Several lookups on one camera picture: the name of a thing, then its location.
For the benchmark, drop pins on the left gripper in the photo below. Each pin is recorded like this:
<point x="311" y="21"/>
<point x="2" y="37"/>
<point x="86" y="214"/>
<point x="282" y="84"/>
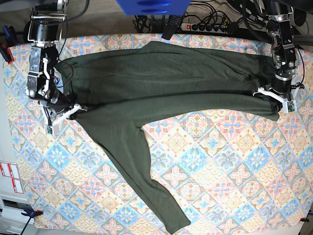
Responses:
<point x="282" y="85"/>

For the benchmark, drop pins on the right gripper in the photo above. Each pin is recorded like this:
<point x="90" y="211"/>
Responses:
<point x="56" y="103"/>

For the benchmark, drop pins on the dark green long-sleeve shirt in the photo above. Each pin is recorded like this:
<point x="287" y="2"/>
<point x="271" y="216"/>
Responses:
<point x="126" y="89"/>

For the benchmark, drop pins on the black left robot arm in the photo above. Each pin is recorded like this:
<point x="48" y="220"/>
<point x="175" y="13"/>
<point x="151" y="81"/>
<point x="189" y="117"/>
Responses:
<point x="284" y="55"/>

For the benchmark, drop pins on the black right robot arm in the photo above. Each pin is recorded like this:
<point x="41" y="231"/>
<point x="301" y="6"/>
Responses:
<point x="45" y="28"/>

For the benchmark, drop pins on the red white labels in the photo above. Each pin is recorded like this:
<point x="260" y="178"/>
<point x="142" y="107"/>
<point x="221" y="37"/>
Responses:
<point x="10" y="170"/>

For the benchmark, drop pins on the patterned tile tablecloth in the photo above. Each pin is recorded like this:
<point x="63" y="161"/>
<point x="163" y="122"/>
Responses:
<point x="230" y="172"/>

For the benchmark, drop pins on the blue clamp top left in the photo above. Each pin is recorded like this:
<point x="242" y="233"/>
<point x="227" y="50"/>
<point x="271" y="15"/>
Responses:
<point x="4" y="47"/>

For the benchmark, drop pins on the blue clamp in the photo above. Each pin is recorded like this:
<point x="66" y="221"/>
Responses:
<point x="4" y="47"/>
<point x="30" y="214"/>

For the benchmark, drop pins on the blue clamp bottom left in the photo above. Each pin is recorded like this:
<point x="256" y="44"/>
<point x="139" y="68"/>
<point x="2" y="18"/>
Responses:
<point x="30" y="214"/>

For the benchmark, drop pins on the orange clamp bottom right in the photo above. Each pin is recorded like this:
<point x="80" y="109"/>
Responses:
<point x="304" y="220"/>

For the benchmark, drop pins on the white power strip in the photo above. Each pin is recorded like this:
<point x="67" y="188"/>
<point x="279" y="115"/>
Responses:
<point x="207" y="28"/>

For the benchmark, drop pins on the blue plastic box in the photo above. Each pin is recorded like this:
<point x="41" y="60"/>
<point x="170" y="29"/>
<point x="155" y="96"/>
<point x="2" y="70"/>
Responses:
<point x="154" y="7"/>

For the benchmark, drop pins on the black remote control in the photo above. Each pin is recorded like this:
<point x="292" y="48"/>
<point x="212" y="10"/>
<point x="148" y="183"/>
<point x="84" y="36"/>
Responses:
<point x="173" y="23"/>

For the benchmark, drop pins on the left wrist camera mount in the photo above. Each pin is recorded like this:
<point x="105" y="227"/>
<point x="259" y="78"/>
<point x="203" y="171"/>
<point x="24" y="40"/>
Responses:
<point x="286" y="99"/>

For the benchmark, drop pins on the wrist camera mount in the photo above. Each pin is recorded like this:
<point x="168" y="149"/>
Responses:
<point x="53" y="122"/>
<point x="286" y="99"/>

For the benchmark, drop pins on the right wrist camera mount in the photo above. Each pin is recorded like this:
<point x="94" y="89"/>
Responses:
<point x="53" y="122"/>

